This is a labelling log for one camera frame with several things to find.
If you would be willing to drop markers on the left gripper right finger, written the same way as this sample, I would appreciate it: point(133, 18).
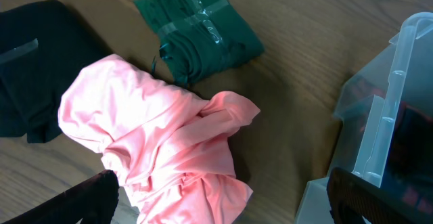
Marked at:
point(355, 201)

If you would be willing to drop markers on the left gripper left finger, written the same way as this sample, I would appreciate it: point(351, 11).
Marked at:
point(93, 201)

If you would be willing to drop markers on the red plaid flannel shirt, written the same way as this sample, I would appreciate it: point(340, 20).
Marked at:
point(360, 120)

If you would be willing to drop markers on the black garment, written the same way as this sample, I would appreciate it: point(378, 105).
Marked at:
point(411, 147)

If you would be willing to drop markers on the pink shirt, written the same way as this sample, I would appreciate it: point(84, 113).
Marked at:
point(167, 146)

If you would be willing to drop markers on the clear plastic storage bin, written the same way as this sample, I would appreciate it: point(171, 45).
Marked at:
point(404, 72)

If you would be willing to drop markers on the black folded cloth left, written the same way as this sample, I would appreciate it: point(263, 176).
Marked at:
point(44, 46)

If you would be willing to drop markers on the dark green folded shirt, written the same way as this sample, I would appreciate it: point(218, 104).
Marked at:
point(199, 38)

